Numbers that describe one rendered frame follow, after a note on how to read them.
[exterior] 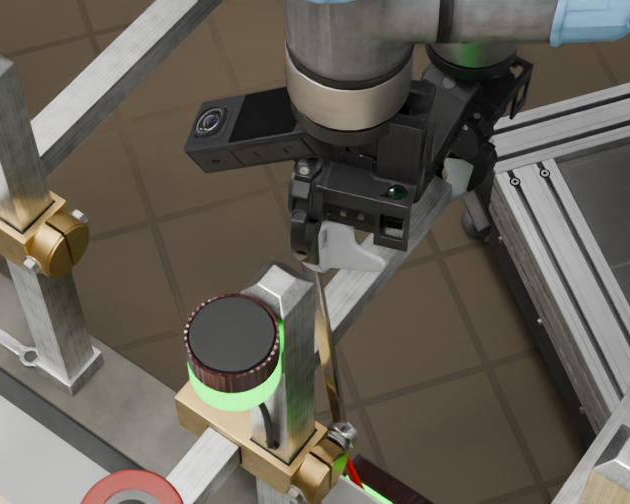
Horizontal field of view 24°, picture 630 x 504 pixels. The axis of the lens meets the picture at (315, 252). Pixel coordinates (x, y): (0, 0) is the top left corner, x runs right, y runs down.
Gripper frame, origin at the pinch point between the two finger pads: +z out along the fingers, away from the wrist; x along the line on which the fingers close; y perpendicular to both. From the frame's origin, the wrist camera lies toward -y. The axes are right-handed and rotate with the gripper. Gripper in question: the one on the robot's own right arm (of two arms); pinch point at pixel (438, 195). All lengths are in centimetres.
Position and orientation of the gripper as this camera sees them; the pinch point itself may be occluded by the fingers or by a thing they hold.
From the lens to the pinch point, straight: 130.8
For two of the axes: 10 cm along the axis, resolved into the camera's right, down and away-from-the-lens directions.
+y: 5.9, -6.9, 4.2
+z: 0.0, 5.2, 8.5
